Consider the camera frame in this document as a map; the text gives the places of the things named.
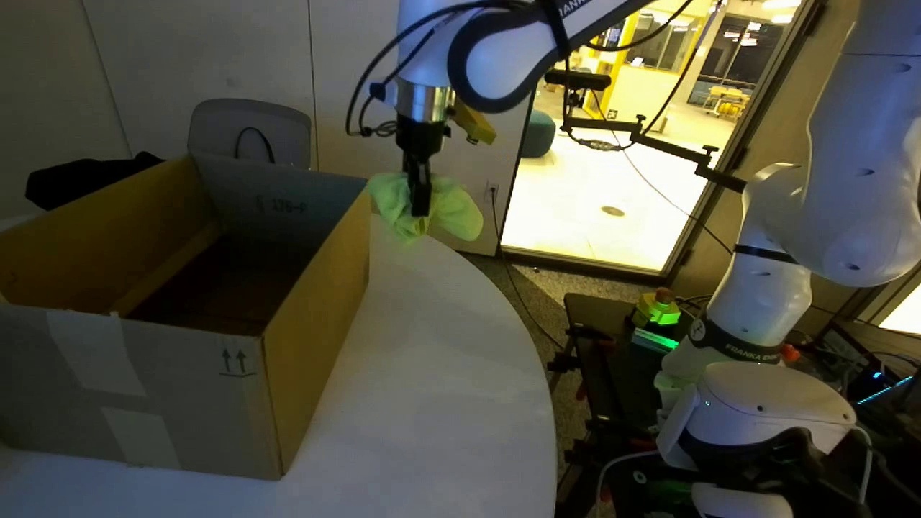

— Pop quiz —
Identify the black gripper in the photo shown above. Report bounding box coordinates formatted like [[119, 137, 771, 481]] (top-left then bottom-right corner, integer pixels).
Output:
[[397, 119, 450, 215]]

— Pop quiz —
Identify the yellow microfiber towel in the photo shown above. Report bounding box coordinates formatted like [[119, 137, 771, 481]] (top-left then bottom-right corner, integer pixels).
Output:
[[368, 173, 483, 241]]

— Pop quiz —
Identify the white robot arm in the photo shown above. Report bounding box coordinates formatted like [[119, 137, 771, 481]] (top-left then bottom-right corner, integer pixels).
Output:
[[395, 0, 921, 518]]

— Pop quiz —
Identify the open cardboard box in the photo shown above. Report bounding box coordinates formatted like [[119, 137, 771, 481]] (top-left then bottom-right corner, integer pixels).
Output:
[[0, 157, 368, 478]]

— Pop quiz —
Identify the green lit control box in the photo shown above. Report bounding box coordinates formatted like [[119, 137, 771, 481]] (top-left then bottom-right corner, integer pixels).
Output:
[[631, 295, 682, 353]]

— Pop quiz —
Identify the black cloth bundle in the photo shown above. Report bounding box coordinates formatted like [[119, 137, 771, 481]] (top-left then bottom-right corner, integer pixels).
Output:
[[27, 152, 159, 209]]

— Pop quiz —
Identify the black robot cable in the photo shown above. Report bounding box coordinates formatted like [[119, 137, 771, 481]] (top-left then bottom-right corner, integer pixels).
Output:
[[342, 0, 483, 137]]

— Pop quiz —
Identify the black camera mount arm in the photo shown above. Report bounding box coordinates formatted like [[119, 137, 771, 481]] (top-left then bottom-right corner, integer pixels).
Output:
[[543, 68, 745, 193]]

